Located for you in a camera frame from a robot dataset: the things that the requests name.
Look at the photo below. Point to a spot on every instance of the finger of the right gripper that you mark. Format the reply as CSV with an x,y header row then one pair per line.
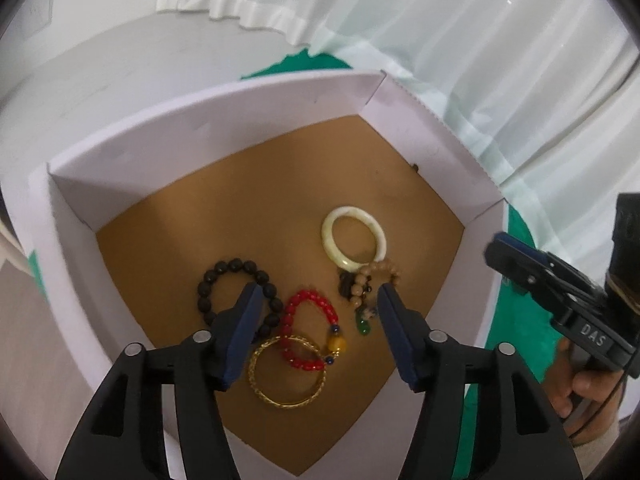
x,y
525,267

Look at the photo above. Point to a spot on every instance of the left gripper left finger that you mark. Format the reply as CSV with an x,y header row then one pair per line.
x,y
121,434

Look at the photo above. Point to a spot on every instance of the white cardboard box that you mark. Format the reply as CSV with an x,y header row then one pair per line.
x,y
124,223

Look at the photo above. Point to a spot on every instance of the cream jade bangle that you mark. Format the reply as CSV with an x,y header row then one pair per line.
x,y
352,238

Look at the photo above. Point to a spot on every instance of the gold bangle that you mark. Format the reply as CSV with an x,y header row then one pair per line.
x,y
287,373

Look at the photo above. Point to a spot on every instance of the person right hand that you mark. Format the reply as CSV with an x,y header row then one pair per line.
x,y
561,382

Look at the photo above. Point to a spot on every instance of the dark green pendant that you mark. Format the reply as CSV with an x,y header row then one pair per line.
x,y
364,316

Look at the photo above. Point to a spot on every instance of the green cloth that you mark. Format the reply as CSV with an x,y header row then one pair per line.
x,y
515,309

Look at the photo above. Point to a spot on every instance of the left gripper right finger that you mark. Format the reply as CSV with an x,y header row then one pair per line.
x,y
517,434

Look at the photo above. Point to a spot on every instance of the white curtain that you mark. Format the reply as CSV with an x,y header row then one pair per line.
x,y
543,93

